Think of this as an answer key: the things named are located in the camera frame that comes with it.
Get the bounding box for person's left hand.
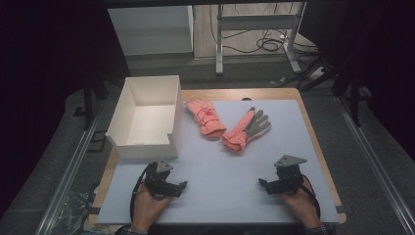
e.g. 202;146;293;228
131;181;172;231

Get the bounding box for dark curtain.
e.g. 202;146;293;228
299;0;415;162
0;0;129;218

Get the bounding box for aluminium rail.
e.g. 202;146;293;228
336;96;415;235
33;97;106;235

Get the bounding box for clear plastic bag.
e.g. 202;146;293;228
58;188;100;235

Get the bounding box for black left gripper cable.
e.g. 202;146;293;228
129;161;159;223

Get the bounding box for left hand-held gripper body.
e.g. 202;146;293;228
143;160;182;201

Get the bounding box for grey metal table frame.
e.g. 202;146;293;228
214;1;307;76

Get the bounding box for white box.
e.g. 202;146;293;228
105;74;184;160

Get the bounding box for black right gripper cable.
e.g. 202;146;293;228
300;174;322;220

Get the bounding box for white cabinet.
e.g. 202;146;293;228
107;4;196;57

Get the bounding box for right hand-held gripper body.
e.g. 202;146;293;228
271;154;308;196

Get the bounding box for pink glove with grey palm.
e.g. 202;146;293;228
221;107;272;153

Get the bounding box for black metal stand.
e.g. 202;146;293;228
332;73;374;128
72;77;110;131

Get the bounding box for person's right hand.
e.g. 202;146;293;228
281;185;323;229

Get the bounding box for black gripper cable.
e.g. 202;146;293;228
300;174;322;220
129;161;159;223

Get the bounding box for black floor cables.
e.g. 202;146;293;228
208;3;320;56

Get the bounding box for pink glove with red strap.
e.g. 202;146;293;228
184;99;227;139

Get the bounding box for black bracket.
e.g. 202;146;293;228
87;129;108;154

